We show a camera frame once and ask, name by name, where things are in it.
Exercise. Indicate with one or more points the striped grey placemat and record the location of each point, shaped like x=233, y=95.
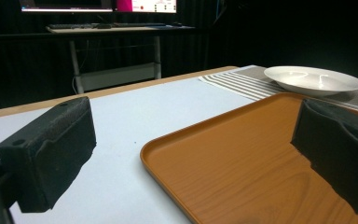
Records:
x=245, y=82

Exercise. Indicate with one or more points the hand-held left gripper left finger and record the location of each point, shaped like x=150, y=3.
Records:
x=56, y=155

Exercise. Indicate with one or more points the white plate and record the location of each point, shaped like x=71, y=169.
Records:
x=313, y=80

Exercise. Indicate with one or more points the brown wooden tray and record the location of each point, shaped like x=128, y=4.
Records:
x=245, y=165

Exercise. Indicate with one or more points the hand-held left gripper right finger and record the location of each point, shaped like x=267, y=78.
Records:
x=338, y=146

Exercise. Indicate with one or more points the computer monitor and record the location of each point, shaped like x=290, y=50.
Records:
x=98, y=5

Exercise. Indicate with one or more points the black keyboard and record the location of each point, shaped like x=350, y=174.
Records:
x=71, y=26

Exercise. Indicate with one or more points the black computer mouse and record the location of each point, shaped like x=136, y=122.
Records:
x=177, y=24

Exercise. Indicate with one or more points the white-legged desk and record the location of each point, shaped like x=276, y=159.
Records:
x=118, y=46

